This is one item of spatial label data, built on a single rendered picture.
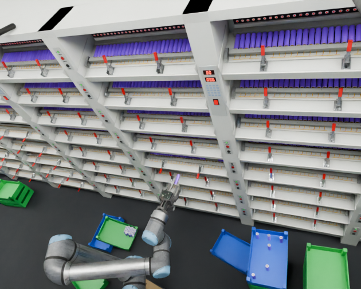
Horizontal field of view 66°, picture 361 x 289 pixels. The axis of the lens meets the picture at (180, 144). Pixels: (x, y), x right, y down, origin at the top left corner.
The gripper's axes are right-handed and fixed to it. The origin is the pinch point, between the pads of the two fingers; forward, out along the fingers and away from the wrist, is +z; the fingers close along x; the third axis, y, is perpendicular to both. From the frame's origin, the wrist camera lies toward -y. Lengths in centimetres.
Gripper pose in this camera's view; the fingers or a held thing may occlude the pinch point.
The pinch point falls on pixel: (175, 183)
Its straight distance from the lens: 168.3
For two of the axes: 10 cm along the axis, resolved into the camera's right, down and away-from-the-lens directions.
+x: -9.2, -2.4, 3.1
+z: 3.7, -7.8, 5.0
